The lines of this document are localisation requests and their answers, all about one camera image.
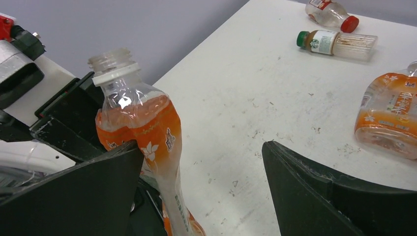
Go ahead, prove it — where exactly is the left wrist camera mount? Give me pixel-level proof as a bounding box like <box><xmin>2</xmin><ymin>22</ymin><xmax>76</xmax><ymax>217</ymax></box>
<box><xmin>0</xmin><ymin>13</ymin><xmax>75</xmax><ymax>126</ymax></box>

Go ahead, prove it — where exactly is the crushed orange label bottle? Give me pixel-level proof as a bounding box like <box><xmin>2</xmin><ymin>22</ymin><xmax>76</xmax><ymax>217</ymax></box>
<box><xmin>355</xmin><ymin>61</ymin><xmax>417</xmax><ymax>160</ymax></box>

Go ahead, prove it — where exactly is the green cap coffee bottle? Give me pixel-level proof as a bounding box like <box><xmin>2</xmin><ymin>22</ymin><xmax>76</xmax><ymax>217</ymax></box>
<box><xmin>296</xmin><ymin>30</ymin><xmax>378</xmax><ymax>61</ymax></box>

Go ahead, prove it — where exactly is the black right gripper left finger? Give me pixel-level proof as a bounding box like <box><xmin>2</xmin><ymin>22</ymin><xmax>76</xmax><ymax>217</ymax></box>
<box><xmin>0</xmin><ymin>141</ymin><xmax>144</xmax><ymax>236</ymax></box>

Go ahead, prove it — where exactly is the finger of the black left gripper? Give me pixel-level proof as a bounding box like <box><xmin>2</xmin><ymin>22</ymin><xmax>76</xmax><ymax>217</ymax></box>
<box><xmin>29</xmin><ymin>72</ymin><xmax>106</xmax><ymax>163</ymax></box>
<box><xmin>125</xmin><ymin>179</ymin><xmax>167</xmax><ymax>236</ymax></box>

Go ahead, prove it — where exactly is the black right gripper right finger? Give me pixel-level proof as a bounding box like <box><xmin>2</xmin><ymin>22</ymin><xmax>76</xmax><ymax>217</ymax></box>
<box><xmin>262</xmin><ymin>141</ymin><xmax>417</xmax><ymax>236</ymax></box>

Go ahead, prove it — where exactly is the red cap clear bottle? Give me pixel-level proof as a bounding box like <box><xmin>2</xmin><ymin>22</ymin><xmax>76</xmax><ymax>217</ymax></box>
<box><xmin>305</xmin><ymin>0</ymin><xmax>359</xmax><ymax>33</ymax></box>

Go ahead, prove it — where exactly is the slim orange label bottle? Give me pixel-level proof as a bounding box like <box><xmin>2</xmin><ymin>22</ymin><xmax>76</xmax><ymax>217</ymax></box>
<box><xmin>88</xmin><ymin>48</ymin><xmax>205</xmax><ymax>236</ymax></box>

